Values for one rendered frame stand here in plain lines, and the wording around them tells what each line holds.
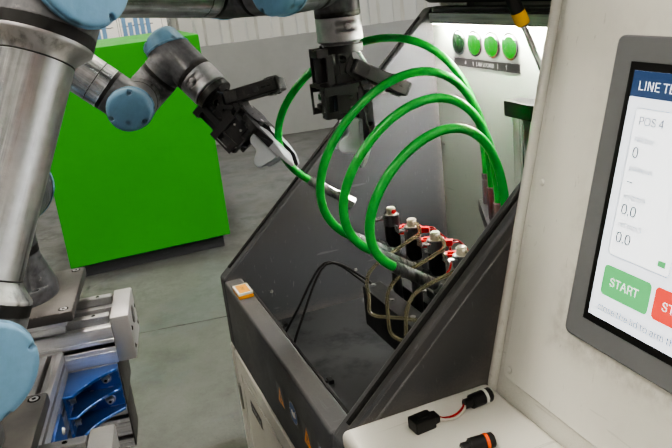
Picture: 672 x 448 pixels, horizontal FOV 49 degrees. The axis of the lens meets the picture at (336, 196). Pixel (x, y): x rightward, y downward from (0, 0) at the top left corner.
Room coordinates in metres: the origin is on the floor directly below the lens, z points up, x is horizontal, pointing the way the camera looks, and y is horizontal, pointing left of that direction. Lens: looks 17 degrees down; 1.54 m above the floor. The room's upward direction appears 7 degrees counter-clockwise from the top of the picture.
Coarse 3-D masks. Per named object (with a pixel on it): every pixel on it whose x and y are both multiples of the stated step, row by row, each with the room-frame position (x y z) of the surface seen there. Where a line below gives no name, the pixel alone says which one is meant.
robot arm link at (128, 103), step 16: (96, 64) 1.27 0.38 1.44; (80, 80) 1.26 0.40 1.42; (96, 80) 1.26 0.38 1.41; (112, 80) 1.27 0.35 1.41; (128, 80) 1.29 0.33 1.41; (80, 96) 1.27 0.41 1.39; (96, 96) 1.26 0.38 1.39; (112, 96) 1.24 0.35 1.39; (128, 96) 1.24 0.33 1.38; (144, 96) 1.25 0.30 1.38; (112, 112) 1.24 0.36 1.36; (128, 112) 1.24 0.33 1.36; (144, 112) 1.25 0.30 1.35; (128, 128) 1.24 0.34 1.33
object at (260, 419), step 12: (240, 360) 1.41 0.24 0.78; (240, 372) 1.43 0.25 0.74; (240, 384) 1.45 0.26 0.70; (252, 384) 1.32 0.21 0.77; (240, 396) 1.46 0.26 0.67; (252, 396) 1.34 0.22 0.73; (252, 408) 1.36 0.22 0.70; (264, 408) 1.25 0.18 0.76; (252, 420) 1.38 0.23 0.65; (264, 420) 1.27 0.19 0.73; (276, 420) 1.17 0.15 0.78; (252, 432) 1.41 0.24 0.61; (264, 432) 1.28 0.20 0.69; (276, 432) 1.18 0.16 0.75; (252, 444) 1.43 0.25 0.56; (264, 444) 1.30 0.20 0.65; (276, 444) 1.19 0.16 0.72; (288, 444) 1.10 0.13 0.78
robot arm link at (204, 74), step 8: (200, 64) 1.39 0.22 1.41; (208, 64) 1.40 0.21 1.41; (192, 72) 1.38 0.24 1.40; (200, 72) 1.38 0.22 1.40; (208, 72) 1.38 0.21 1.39; (216, 72) 1.39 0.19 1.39; (184, 80) 1.38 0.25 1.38; (192, 80) 1.37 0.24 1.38; (200, 80) 1.37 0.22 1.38; (208, 80) 1.37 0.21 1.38; (184, 88) 1.39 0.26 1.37; (192, 88) 1.37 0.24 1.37; (200, 88) 1.37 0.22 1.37; (192, 96) 1.38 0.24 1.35
